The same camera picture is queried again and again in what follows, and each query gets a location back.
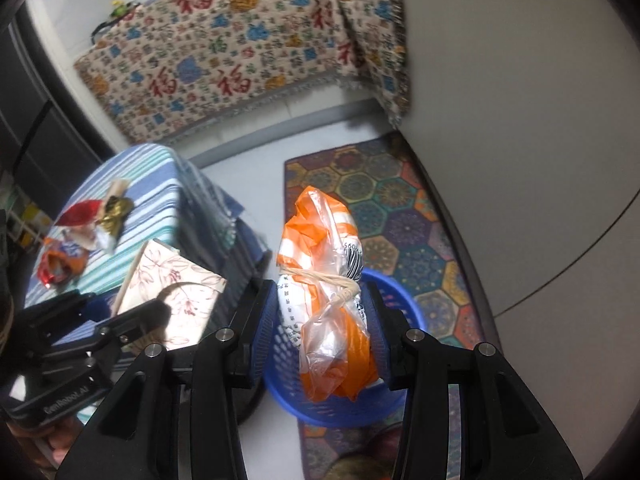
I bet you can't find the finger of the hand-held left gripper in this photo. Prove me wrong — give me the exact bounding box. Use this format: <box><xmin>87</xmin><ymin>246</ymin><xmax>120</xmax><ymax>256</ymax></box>
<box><xmin>92</xmin><ymin>300</ymin><xmax>172</xmax><ymax>361</ymax></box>
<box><xmin>14</xmin><ymin>289</ymin><xmax>97</xmax><ymax>356</ymax></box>

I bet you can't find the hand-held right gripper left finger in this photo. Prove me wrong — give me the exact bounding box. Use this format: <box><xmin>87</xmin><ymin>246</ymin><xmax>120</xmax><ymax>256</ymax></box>
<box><xmin>54</xmin><ymin>278</ymin><xmax>277</xmax><ymax>480</ymax></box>

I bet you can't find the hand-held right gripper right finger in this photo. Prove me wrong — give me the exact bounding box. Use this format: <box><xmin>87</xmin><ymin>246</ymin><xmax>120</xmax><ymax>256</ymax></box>
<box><xmin>359</xmin><ymin>280</ymin><xmax>584</xmax><ymax>480</ymax></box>

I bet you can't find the blue plastic basket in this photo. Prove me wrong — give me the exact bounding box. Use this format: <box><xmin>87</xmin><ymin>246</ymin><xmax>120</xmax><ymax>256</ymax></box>
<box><xmin>252</xmin><ymin>267</ymin><xmax>418</xmax><ymax>428</ymax></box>

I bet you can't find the floral paper box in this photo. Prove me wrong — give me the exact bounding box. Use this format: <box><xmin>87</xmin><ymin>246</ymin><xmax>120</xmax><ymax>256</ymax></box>
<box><xmin>114</xmin><ymin>239</ymin><xmax>228</xmax><ymax>352</ymax></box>

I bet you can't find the orange white plastic bag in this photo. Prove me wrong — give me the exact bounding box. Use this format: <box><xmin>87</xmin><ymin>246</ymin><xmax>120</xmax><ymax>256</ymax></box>
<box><xmin>276</xmin><ymin>186</ymin><xmax>382</xmax><ymax>403</ymax></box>

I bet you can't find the orange red snack packet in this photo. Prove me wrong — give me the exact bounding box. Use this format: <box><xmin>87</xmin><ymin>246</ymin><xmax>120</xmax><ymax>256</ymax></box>
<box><xmin>37</xmin><ymin>238</ymin><xmax>90</xmax><ymax>289</ymax></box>

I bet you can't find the red foil wrapper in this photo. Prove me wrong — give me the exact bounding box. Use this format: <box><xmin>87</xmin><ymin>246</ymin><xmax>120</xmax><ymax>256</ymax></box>
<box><xmin>56</xmin><ymin>199</ymin><xmax>103</xmax><ymax>228</ymax></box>

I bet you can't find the gold foil wrapper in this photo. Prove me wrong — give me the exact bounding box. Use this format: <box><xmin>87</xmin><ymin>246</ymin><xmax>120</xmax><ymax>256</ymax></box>
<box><xmin>96</xmin><ymin>195</ymin><xmax>135</xmax><ymax>235</ymax></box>

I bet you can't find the colourful hexagon pattern rug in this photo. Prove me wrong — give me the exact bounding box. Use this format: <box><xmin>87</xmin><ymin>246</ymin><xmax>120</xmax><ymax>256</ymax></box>
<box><xmin>284</xmin><ymin>132</ymin><xmax>488</xmax><ymax>480</ymax></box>

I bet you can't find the blue striped tablecloth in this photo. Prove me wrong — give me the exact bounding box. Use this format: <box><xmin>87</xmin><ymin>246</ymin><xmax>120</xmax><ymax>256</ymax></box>
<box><xmin>25</xmin><ymin>143</ymin><xmax>268</xmax><ymax>311</ymax></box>

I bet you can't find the dark cabinet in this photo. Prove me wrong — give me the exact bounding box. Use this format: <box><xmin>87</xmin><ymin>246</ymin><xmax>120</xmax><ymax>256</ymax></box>
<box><xmin>0</xmin><ymin>7</ymin><xmax>118</xmax><ymax>246</ymax></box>

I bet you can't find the printed blanket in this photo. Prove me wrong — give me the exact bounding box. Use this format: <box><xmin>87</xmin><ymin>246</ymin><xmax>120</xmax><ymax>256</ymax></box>
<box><xmin>74</xmin><ymin>0</ymin><xmax>412</xmax><ymax>145</ymax></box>

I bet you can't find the green toy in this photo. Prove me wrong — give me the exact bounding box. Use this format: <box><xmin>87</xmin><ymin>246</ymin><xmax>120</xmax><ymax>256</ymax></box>
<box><xmin>110</xmin><ymin>0</ymin><xmax>142</xmax><ymax>20</ymax></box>

